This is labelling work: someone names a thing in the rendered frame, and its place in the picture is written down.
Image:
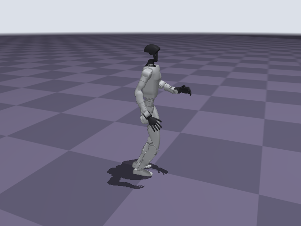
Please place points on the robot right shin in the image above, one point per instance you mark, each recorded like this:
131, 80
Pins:
148, 156

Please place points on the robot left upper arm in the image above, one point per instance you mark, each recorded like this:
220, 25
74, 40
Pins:
161, 83

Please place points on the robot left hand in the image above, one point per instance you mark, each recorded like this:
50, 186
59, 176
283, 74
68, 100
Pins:
183, 89

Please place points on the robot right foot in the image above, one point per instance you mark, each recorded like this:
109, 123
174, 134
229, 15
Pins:
143, 172

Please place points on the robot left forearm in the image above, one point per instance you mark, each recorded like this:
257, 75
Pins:
169, 88

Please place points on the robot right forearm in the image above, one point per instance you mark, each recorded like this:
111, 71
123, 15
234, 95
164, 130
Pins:
141, 104

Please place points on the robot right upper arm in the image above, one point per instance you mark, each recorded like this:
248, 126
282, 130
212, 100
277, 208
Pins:
145, 76

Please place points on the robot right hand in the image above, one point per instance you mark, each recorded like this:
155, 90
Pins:
153, 121

